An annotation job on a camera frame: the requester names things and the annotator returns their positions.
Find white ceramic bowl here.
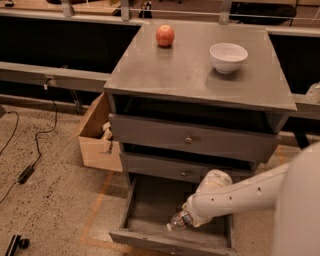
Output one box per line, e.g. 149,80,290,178
209,43,248,74

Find grey open bottom drawer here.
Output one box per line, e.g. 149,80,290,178
110,175,240,256

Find cardboard box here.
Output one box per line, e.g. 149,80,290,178
67,93,122,172

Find red apple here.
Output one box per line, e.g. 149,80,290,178
156,25,175,47

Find grey middle drawer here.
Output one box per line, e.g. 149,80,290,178
120,152,254,183

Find black object on floor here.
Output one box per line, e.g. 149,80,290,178
5,235,30,256

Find grey wooden drawer cabinet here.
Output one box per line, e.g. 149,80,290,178
103,20,298,208

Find clear plastic water bottle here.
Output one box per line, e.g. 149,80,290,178
166,210,193,232

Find black power adapter cable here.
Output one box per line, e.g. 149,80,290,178
0,76,59,205

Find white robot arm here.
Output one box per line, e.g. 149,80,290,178
183,142,320,256

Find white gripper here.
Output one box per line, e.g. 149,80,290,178
182,169,233,227

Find grey top drawer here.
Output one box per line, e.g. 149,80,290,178
109,114,280,163

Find grey metal railing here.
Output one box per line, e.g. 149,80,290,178
0,0,320,121

